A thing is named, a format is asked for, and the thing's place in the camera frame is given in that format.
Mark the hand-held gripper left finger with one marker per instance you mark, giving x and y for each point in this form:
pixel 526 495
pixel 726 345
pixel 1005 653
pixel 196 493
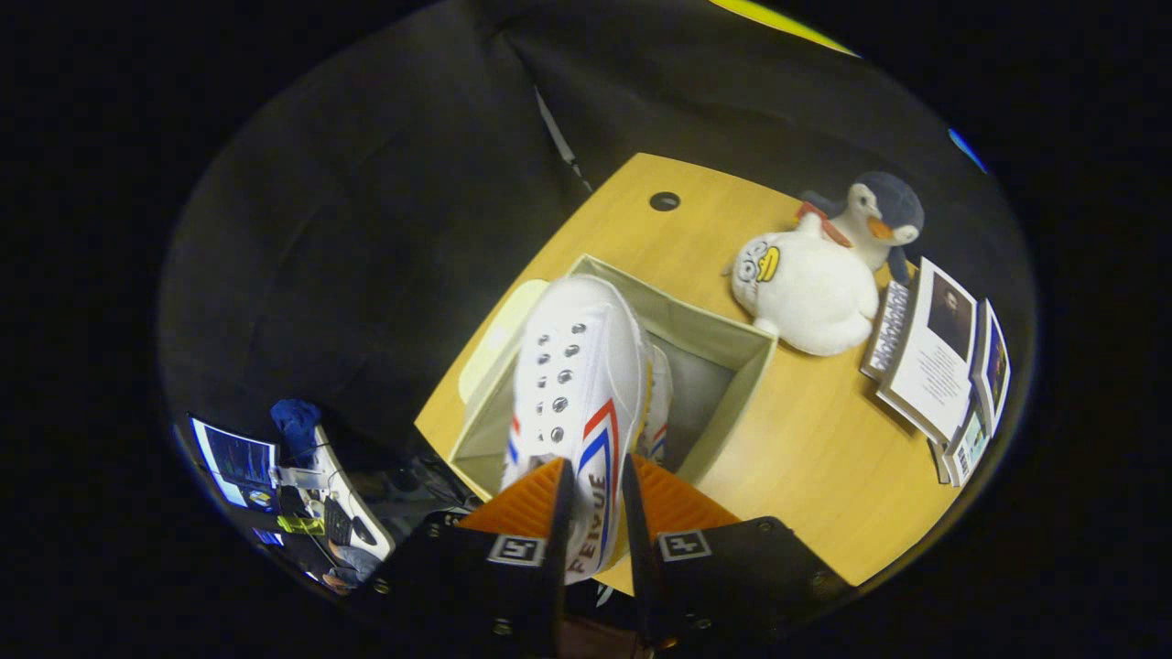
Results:
pixel 558 604

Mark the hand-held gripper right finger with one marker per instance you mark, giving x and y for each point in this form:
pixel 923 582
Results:
pixel 641 595

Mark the white canvas shoe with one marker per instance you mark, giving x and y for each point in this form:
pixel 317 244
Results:
pixel 577 384
pixel 659 403

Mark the beige fabric storage box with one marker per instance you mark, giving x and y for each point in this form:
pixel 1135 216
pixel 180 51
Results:
pixel 723 348

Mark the black computer mouse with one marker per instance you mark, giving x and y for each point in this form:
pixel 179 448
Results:
pixel 363 531

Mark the white side desk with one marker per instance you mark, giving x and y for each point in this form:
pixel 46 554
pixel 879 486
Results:
pixel 352 502

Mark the black keyboard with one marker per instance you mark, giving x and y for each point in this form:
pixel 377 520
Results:
pixel 337 523

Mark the yellow green packet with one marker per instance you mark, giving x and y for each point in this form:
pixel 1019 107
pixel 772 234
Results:
pixel 302 524

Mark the blue cloth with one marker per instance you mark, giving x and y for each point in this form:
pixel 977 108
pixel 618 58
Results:
pixel 295 421

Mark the dark grey book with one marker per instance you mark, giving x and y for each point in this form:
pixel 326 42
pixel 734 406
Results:
pixel 940 459

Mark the white plush toy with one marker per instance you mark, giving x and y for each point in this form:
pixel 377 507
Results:
pixel 810 293

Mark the patterned grey book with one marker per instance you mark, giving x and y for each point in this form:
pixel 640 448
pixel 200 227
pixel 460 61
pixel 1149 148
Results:
pixel 886 329

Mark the white book with green picture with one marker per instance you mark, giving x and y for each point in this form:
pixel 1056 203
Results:
pixel 971 444

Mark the white book with portrait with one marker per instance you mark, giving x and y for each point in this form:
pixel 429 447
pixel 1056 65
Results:
pixel 938 352

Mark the blue cover book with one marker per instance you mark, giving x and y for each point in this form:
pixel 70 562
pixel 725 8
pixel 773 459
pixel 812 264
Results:
pixel 993 361

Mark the penguin plush toy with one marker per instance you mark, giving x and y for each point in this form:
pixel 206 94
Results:
pixel 884 215

